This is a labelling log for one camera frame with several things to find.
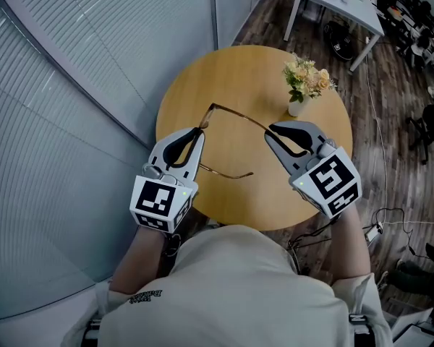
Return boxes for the person's left forearm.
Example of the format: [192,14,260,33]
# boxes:
[110,226,167,296]

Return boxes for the person's right forearm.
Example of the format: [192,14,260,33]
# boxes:
[327,204,370,288]

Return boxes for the yellow flower bouquet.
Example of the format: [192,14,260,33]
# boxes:
[282,53,338,104]

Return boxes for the white equipment frame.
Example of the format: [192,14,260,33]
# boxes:
[390,307,434,347]

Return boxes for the black round floor device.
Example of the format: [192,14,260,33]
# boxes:
[323,20,359,61]

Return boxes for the black office chair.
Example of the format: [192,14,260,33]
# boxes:
[404,98,434,166]

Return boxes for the brown-framed eyeglasses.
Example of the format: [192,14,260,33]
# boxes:
[197,102,276,179]

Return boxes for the glass partition panel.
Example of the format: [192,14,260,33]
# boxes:
[215,0,268,46]

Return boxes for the white rectangular desk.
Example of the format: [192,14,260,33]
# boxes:
[284,0,386,72]

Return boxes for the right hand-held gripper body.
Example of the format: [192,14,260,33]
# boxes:
[288,141,361,217]

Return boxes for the white window blind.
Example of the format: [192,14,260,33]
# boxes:
[0,0,157,321]
[0,0,218,145]

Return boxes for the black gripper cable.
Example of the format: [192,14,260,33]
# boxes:
[161,231,184,258]
[287,218,341,274]

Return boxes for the white vase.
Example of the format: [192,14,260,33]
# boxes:
[287,95,312,118]

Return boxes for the person's white shirt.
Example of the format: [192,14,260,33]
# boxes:
[59,224,395,347]

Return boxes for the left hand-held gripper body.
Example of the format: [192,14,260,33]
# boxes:
[129,163,199,234]

